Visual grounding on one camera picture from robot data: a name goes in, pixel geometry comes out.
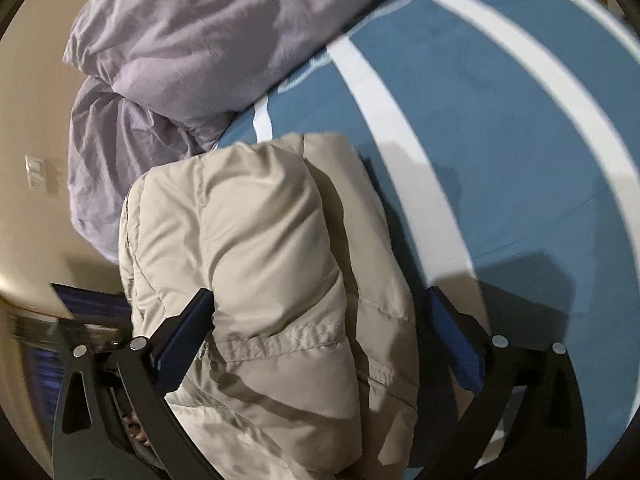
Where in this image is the person's left hand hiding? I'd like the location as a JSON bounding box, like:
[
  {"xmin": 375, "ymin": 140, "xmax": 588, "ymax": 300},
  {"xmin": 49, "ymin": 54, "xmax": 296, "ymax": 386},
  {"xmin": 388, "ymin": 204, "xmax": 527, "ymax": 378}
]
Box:
[{"xmin": 121, "ymin": 411, "xmax": 153, "ymax": 447}]

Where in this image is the beige puffer jacket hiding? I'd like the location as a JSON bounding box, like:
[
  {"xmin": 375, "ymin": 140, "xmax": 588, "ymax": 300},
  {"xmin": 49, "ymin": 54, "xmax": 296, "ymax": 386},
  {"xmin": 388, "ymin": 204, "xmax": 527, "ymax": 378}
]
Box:
[{"xmin": 117, "ymin": 131, "xmax": 422, "ymax": 480}]

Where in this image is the lavender duvet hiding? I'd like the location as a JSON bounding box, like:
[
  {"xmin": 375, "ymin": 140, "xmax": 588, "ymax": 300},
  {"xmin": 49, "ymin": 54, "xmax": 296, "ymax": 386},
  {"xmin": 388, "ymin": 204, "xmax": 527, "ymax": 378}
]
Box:
[{"xmin": 62, "ymin": 0, "xmax": 443, "ymax": 267}]

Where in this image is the white wall switch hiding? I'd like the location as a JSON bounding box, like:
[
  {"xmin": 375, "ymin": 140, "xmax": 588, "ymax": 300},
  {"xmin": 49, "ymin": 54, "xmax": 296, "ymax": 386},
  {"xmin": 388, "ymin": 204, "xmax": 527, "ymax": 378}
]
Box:
[{"xmin": 24, "ymin": 155, "xmax": 47, "ymax": 190}]

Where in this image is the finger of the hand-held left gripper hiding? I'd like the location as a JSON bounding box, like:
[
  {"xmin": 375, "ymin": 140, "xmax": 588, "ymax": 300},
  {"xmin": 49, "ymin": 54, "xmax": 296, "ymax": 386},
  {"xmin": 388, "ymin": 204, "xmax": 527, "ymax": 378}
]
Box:
[
  {"xmin": 22, "ymin": 345, "xmax": 68, "ymax": 433},
  {"xmin": 50, "ymin": 282, "xmax": 133, "ymax": 328}
]

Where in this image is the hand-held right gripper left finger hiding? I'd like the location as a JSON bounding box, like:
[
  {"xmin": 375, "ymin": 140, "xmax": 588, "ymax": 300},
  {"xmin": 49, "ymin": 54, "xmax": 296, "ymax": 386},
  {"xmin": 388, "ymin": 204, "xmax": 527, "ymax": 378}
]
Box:
[{"xmin": 50, "ymin": 287, "xmax": 223, "ymax": 480}]

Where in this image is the blue white-striped bed sheet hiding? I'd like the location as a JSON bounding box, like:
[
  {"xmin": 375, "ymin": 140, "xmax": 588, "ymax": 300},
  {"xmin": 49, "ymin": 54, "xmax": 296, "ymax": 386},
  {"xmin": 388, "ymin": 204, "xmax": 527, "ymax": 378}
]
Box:
[{"xmin": 216, "ymin": 0, "xmax": 640, "ymax": 480}]

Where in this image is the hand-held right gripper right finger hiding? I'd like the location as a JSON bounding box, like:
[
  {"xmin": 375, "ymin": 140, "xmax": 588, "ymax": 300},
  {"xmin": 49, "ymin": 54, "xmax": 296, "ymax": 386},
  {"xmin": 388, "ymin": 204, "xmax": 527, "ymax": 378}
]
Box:
[{"xmin": 414, "ymin": 285, "xmax": 590, "ymax": 480}]

